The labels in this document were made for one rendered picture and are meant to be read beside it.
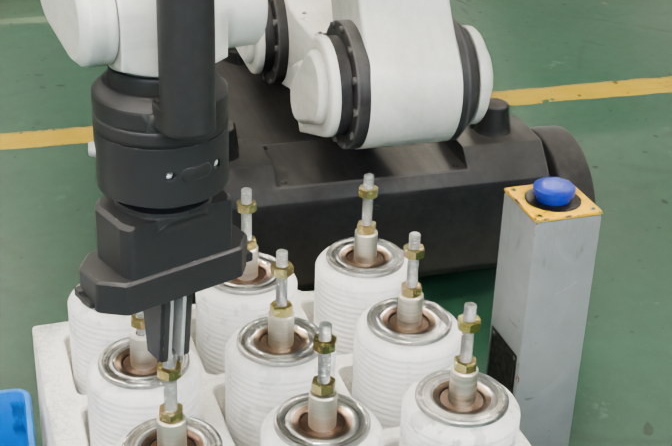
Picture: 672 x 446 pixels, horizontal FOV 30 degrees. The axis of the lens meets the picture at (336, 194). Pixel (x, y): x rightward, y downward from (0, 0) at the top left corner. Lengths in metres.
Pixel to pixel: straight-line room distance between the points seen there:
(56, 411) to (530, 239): 0.46
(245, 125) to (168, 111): 0.94
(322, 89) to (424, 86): 0.11
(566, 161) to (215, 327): 0.61
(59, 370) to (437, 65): 0.50
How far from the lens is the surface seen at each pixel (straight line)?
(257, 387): 1.05
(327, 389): 0.96
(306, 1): 1.64
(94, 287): 0.84
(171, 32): 0.74
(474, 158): 1.55
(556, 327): 1.24
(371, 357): 1.09
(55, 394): 1.15
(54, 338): 1.23
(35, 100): 2.24
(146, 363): 1.05
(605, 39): 2.63
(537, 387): 1.28
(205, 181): 0.81
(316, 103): 1.35
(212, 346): 1.18
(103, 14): 0.75
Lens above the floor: 0.85
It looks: 27 degrees down
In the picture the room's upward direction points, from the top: 2 degrees clockwise
